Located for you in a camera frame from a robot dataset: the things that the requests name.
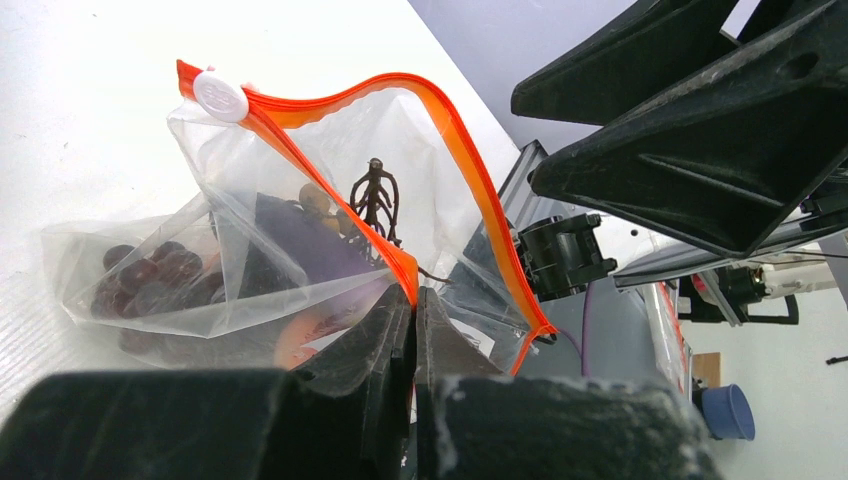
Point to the blue plastic cap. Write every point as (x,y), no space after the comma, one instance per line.
(726,412)

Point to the clear zip bag orange zipper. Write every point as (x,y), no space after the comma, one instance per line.
(238,143)

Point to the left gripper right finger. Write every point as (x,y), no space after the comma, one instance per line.
(474,422)

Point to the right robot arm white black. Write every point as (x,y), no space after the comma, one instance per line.
(563,254)

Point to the dark red grape bunch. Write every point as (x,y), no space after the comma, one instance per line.
(171,279)

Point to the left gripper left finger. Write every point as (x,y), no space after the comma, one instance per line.
(342,414)

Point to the purple toy eggplant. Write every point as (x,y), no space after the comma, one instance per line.
(292,251)

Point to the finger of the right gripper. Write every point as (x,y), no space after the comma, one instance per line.
(644,50)
(720,158)

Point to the tan toy peanuts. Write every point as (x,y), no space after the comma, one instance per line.
(374,198)

